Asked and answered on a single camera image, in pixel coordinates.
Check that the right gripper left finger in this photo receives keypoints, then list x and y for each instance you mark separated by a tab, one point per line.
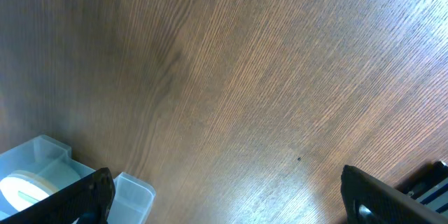
87	201

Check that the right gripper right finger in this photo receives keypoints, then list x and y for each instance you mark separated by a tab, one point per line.
369	200

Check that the white small bowl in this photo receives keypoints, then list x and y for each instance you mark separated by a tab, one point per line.
22	189

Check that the clear plastic storage bin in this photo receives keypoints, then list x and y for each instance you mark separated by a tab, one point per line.
52	160

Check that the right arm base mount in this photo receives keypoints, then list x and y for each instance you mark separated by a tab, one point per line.
428	186

